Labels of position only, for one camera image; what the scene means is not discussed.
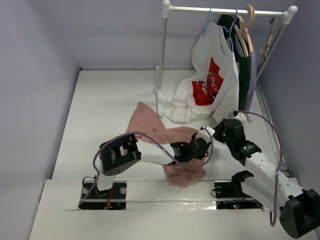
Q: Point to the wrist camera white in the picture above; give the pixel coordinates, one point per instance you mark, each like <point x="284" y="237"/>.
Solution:
<point x="206" y="133"/>
<point x="242" y="117"/>

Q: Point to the lilac t shirt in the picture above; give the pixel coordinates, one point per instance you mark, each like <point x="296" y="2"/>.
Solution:
<point x="253" y="74"/>

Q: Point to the white Coca-Cola t shirt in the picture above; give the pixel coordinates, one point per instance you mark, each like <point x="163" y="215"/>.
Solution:
<point x="217" y="93"/>

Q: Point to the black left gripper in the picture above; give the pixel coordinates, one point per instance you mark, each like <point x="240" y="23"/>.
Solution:
<point x="199" y="156"/>

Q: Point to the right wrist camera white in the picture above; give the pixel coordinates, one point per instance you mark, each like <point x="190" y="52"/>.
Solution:
<point x="242" y="117"/>

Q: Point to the white clothes rack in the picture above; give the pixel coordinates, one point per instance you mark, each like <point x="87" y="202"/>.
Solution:
<point x="285" y="15"/>

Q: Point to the wooden clip hanger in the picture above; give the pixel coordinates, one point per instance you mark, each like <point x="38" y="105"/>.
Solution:
<point x="265" y="50"/>

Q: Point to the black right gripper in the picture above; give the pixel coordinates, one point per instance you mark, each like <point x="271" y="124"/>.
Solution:
<point x="218" y="127"/>

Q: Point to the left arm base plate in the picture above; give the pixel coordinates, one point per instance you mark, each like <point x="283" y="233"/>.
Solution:
<point x="110" y="199"/>

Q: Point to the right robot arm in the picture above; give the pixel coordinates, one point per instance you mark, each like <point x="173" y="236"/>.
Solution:
<point x="297" y="209"/>

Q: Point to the dark green t shirt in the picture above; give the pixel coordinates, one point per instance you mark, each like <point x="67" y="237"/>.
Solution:
<point x="243" y="63"/>

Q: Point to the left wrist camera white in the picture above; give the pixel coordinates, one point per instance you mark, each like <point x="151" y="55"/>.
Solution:
<point x="206" y="133"/>

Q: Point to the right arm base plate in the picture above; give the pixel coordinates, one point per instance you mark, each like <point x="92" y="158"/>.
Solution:
<point x="229" y="195"/>

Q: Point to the light blue wire hanger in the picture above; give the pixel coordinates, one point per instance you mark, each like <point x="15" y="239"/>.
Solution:
<point x="203" y="45"/>

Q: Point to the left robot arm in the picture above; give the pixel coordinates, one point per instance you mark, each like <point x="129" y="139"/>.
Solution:
<point x="122" y="152"/>

